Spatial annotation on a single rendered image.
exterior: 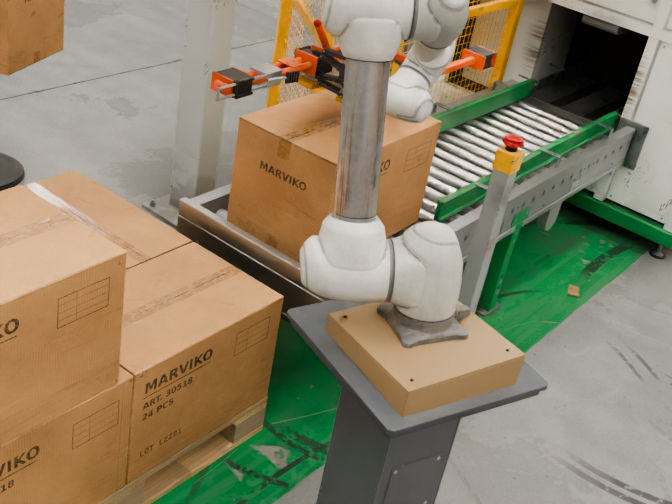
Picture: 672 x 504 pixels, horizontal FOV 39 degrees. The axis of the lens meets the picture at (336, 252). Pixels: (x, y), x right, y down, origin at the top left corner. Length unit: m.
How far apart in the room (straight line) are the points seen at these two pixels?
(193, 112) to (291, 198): 1.24
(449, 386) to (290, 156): 1.01
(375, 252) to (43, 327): 0.77
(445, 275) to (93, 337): 0.85
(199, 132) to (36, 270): 2.04
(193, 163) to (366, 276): 2.09
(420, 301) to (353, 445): 0.51
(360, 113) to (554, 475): 1.69
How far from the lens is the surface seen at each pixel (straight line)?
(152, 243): 3.08
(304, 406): 3.35
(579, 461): 3.49
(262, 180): 3.03
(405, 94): 2.63
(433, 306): 2.29
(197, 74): 4.06
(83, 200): 3.30
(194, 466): 3.05
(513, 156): 3.03
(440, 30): 2.14
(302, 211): 2.96
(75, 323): 2.27
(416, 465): 2.57
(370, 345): 2.30
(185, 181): 4.27
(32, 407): 2.33
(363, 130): 2.15
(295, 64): 2.76
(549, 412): 3.65
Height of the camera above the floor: 2.15
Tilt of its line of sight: 30 degrees down
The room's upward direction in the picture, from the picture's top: 11 degrees clockwise
